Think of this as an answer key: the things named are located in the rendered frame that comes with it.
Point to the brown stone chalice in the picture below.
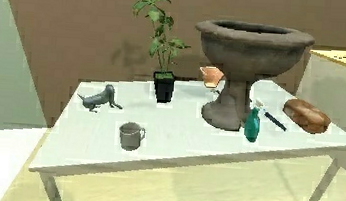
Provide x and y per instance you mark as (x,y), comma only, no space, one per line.
(240,56)

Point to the green plant in black pot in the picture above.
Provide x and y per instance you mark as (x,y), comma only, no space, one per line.
(163,84)

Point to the white table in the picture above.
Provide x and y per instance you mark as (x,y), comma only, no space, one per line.
(185,136)

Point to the orange wine glass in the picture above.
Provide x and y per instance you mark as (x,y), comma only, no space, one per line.
(211,76)

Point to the grey metal mug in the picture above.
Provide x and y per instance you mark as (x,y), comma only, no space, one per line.
(130,136)

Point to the grey dog figurine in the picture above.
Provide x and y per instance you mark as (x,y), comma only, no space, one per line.
(98,99)

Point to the teal spray bottle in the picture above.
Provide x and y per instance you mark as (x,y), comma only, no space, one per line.
(252,125)

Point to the black and white pen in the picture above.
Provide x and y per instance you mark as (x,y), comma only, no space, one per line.
(275,120)

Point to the brown bread loaf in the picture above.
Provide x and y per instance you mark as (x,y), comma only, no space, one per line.
(307,115)

